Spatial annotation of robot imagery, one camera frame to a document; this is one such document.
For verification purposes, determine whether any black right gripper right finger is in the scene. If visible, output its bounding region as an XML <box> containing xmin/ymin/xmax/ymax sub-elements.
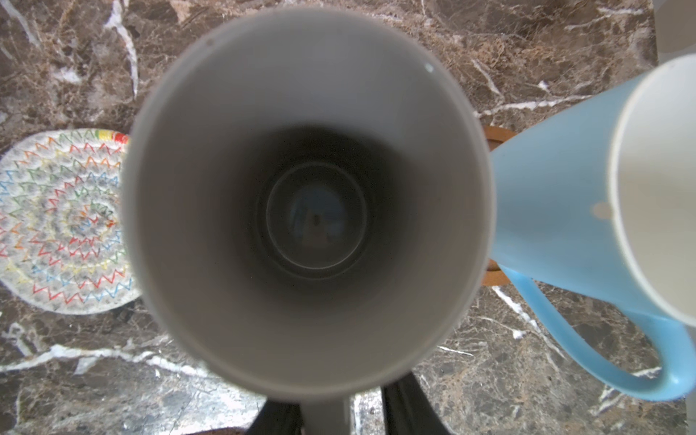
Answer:
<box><xmin>381</xmin><ymin>373</ymin><xmax>451</xmax><ymax>435</ymax></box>

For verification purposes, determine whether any grey mug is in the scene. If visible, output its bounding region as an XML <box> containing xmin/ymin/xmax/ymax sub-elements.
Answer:
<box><xmin>121</xmin><ymin>7</ymin><xmax>495</xmax><ymax>434</ymax></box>

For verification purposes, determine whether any brown wooden coaster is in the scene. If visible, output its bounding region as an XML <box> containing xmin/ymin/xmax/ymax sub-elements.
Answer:
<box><xmin>482</xmin><ymin>126</ymin><xmax>516</xmax><ymax>286</ymax></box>

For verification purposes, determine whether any light blue mug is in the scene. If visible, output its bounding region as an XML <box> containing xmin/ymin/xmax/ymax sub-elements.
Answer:
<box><xmin>491</xmin><ymin>54</ymin><xmax>695</xmax><ymax>401</ymax></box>

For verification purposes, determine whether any multicolour woven coaster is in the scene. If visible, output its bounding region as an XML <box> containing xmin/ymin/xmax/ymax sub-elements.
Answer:
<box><xmin>1</xmin><ymin>129</ymin><xmax>141</xmax><ymax>315</ymax></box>

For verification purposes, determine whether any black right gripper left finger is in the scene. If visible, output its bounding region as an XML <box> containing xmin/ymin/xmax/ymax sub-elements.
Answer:
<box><xmin>246</xmin><ymin>400</ymin><xmax>303</xmax><ymax>435</ymax></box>

